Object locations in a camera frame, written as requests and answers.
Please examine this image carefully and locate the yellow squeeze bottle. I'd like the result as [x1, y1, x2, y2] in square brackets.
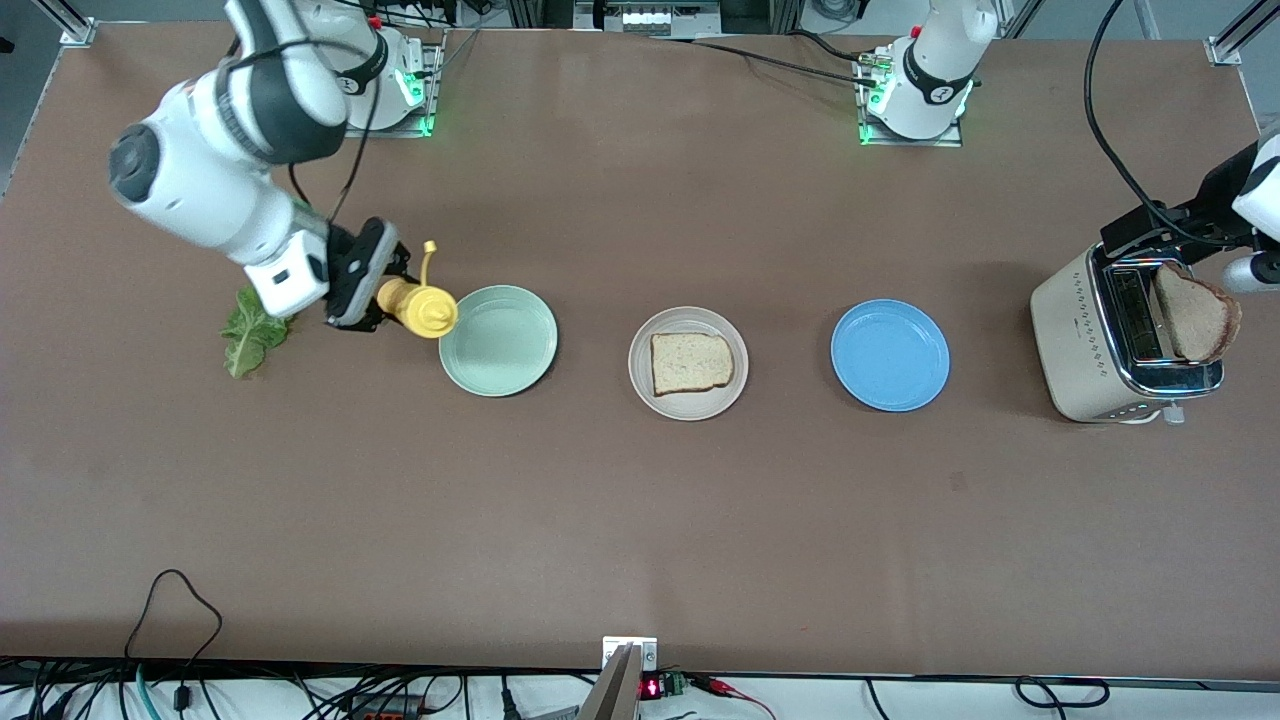
[376, 240, 461, 341]

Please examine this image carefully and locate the blue plate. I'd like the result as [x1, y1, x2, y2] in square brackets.
[830, 299, 951, 413]

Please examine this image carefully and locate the mint green plate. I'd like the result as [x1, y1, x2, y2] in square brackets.
[438, 285, 559, 398]

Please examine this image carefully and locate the light bread slice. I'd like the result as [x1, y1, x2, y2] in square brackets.
[650, 332, 736, 397]

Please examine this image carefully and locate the cream and chrome toaster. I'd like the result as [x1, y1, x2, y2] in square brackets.
[1030, 240, 1226, 426]

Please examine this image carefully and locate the white power box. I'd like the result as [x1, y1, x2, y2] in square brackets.
[575, 0, 721, 36]

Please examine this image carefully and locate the grey aluminium bar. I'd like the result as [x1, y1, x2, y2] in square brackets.
[578, 645, 643, 720]

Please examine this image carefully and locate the white metal bracket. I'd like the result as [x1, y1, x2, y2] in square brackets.
[602, 637, 659, 673]

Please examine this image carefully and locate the red clip lead cable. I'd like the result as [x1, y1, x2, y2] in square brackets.
[690, 675, 779, 720]

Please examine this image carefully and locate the thin black looped cable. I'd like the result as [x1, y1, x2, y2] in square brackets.
[125, 570, 223, 661]

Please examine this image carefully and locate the aluminium frame post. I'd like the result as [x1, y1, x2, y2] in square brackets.
[1205, 0, 1280, 66]
[35, 0, 98, 48]

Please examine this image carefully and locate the brown-crusted bread slice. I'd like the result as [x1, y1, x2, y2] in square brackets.
[1153, 262, 1243, 363]

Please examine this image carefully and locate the black cable across table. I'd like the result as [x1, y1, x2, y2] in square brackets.
[650, 35, 881, 89]

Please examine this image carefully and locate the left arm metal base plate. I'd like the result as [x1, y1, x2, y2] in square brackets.
[855, 50, 963, 149]

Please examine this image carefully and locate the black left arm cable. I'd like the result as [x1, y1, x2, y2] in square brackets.
[1084, 0, 1256, 251]

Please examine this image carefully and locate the green lettuce leaf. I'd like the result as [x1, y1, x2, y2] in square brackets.
[220, 287, 293, 379]

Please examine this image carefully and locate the beige plate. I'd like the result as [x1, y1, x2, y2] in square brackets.
[628, 306, 750, 422]

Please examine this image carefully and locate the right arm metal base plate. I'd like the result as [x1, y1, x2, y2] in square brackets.
[345, 30, 446, 139]

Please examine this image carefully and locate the black coiled cable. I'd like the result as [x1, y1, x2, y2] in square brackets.
[1015, 677, 1111, 709]

